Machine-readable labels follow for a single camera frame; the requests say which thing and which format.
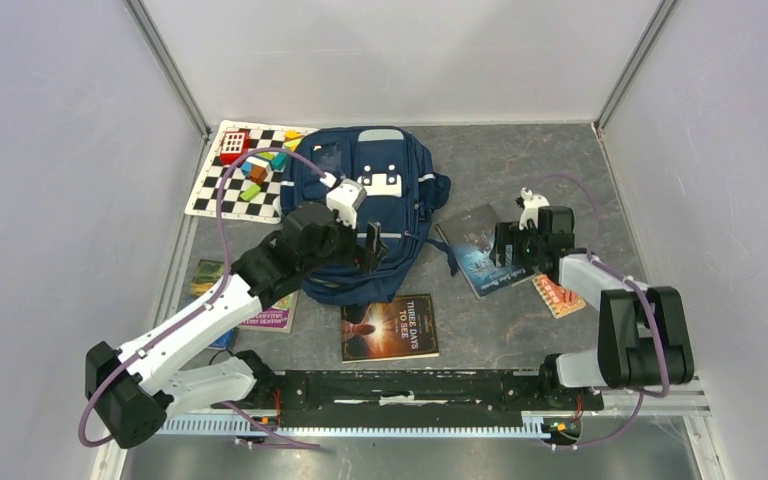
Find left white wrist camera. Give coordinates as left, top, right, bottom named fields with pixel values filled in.
left=320, top=173, right=367, bottom=229

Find purple Treehouse book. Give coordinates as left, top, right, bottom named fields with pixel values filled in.
left=239, top=291, right=299, bottom=333

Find black white checkered mat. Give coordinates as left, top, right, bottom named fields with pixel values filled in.
left=184, top=120, right=314, bottom=224

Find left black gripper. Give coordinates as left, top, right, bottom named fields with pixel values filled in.
left=300, top=208, right=389, bottom=276

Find blue dark fantasy book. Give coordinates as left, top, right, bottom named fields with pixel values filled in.
left=436, top=204, right=534, bottom=298

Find blue brown toy blocks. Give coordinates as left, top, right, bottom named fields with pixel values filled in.
left=240, top=152, right=288, bottom=185

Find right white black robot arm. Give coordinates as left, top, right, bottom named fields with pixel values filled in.
left=490, top=206, right=695, bottom=408

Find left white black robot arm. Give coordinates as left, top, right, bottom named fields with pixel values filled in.
left=78, top=202, right=387, bottom=449

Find red grid toy block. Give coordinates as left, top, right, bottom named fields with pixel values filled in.
left=219, top=129, right=250, bottom=166

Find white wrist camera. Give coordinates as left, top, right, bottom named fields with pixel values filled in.
left=320, top=173, right=367, bottom=229
left=516, top=187, right=550, bottom=230

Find yellow orange toy blocks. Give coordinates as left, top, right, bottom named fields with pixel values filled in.
left=283, top=130, right=305, bottom=151

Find green toy block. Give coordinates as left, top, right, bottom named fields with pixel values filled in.
left=239, top=184, right=262, bottom=202

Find orange spiral notepad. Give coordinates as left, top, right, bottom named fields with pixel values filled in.
left=531, top=274, right=587, bottom=319

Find navy blue student backpack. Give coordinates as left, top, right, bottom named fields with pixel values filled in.
left=280, top=126, right=451, bottom=306

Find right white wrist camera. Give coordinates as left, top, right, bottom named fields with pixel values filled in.
left=516, top=187, right=550, bottom=230

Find Three Days To See book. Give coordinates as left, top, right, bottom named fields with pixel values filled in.
left=341, top=294, right=440, bottom=363

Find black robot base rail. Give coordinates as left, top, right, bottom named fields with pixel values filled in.
left=234, top=369, right=604, bottom=428

